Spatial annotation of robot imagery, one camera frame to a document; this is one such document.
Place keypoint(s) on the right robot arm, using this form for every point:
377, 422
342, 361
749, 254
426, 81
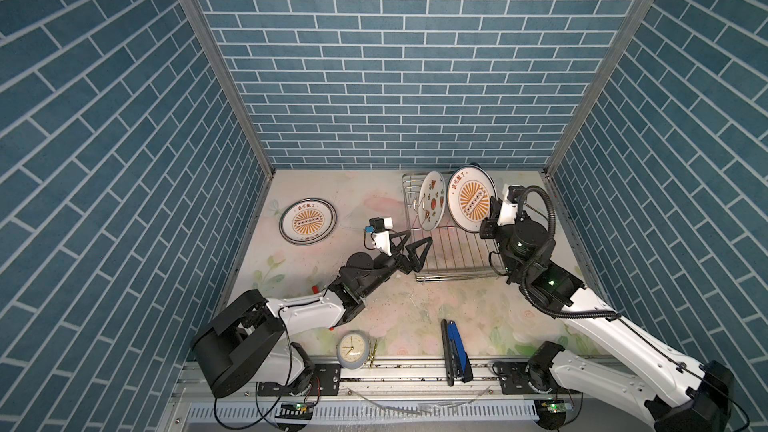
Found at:
662, 387

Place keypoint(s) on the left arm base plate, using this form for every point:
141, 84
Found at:
322, 379

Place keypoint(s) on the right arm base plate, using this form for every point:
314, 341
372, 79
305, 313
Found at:
520, 378

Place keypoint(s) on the aluminium front rail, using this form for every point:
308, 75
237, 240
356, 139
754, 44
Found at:
401, 378

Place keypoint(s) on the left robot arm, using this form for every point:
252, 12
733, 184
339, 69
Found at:
251, 339

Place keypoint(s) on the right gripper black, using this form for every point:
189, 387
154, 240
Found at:
488, 230

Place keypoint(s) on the white perforated cable duct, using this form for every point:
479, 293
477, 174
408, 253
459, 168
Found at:
336, 412

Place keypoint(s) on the orange sunburst plate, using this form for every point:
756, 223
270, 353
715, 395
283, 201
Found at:
468, 197
308, 221

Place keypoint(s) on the watermelon pattern plate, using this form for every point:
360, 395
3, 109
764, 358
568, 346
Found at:
431, 200

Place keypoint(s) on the metal wire dish rack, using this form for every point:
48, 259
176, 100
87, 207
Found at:
455, 255

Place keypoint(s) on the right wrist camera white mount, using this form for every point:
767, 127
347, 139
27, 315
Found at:
510, 208

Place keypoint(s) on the small grey clock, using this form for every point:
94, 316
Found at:
353, 349

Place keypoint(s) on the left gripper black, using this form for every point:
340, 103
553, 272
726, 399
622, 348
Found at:
408, 264

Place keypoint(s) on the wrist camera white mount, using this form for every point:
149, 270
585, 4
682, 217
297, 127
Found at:
379, 230
510, 208

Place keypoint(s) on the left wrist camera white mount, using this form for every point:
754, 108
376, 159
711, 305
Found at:
379, 230

